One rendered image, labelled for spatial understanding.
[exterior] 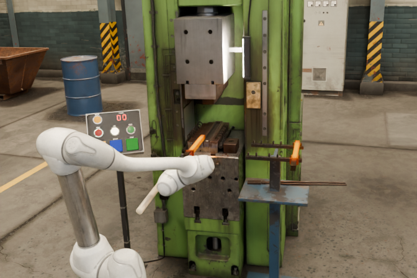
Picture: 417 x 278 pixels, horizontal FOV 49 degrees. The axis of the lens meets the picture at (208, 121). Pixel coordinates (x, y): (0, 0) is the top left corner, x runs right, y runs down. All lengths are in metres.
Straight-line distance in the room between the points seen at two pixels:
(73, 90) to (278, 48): 5.01
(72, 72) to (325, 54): 4.16
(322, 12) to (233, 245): 5.49
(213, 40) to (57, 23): 8.18
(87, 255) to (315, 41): 6.50
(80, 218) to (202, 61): 1.26
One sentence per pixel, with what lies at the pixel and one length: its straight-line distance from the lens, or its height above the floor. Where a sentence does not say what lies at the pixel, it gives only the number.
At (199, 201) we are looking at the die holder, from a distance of 3.04.
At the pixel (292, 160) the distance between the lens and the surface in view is 2.50.
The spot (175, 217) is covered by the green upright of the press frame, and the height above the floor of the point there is 0.34.
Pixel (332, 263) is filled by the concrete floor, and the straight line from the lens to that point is 3.55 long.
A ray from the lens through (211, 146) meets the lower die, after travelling 2.93.
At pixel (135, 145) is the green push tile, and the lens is 2.90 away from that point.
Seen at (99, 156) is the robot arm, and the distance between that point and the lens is 1.76.
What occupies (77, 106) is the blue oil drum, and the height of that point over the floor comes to 0.16.
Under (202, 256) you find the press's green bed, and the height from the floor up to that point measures 0.16.
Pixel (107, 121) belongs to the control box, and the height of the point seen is 1.15.
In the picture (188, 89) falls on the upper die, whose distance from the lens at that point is 2.85.
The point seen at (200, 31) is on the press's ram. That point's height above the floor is 1.69.
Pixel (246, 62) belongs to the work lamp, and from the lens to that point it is 2.85.
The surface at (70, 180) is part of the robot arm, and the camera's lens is 1.93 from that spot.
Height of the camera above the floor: 1.97
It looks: 17 degrees down
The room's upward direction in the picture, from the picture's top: 2 degrees counter-clockwise
